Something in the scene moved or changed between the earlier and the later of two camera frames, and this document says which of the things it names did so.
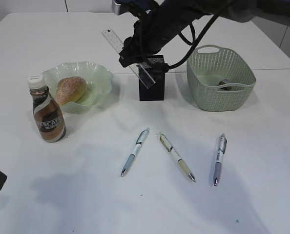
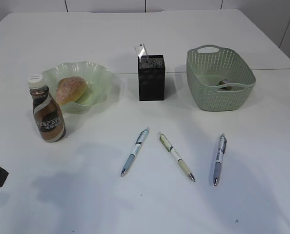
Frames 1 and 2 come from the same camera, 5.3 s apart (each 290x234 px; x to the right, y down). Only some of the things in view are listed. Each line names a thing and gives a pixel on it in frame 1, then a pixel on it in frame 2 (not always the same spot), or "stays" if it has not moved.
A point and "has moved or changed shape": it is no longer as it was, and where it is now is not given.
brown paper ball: [223, 82] stays
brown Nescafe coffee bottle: [49, 117] stays
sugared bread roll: [70, 89] stays
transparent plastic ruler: [117, 44] has moved or changed shape
